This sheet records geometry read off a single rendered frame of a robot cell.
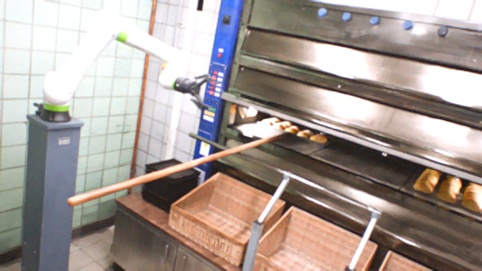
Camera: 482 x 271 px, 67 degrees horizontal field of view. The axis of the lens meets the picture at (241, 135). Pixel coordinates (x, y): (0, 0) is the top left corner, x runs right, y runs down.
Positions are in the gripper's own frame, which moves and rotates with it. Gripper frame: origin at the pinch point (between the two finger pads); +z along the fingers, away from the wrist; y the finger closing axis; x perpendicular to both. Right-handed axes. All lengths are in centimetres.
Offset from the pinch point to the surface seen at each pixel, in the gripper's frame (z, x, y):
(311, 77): 28, -55, -17
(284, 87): 11, -56, -7
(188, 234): -5, -6, 89
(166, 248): -14, 1, 101
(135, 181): 16, 61, 30
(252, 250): 45, 5, 69
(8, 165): -116, 47, 75
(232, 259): 29, -6, 88
